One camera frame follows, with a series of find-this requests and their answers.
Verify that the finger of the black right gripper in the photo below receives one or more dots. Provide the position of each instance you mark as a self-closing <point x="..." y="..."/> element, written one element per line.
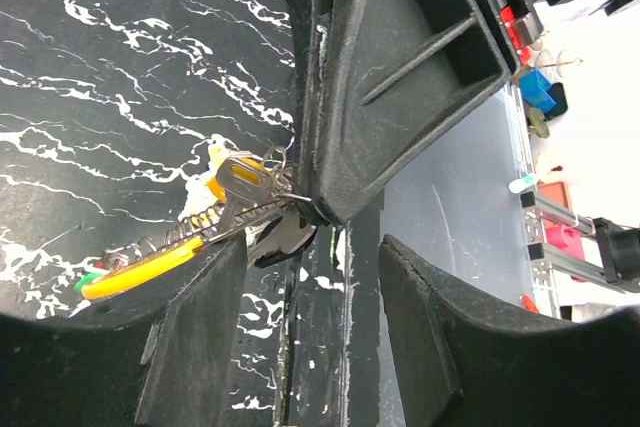
<point x="386" y="79"/>
<point x="309" y="21"/>

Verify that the large keyring with yellow handle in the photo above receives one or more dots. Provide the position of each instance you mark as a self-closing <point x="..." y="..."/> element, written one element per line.
<point x="197" y="228"/>

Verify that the yellow tag key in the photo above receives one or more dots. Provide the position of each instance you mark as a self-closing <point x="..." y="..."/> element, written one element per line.
<point x="240" y="182"/>

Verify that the black key tag with key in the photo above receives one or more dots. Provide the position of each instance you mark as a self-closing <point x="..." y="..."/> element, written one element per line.
<point x="281" y="239"/>

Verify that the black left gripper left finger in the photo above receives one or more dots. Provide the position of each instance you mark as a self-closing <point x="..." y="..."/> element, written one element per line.
<point x="157" y="355"/>

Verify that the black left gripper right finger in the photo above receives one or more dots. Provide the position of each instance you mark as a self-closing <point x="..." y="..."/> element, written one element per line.
<point x="466" y="358"/>

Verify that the green tag key on ring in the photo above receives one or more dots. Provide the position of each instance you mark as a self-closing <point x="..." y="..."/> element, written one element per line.
<point x="86" y="279"/>

